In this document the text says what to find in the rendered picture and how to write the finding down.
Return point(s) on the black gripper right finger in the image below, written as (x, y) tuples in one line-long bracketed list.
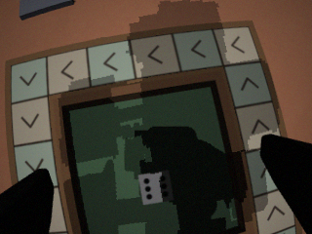
[(289, 163)]

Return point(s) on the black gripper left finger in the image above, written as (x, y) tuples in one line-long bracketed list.
[(26, 207)]

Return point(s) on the grey die with black pips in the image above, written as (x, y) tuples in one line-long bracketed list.
[(155, 187)]

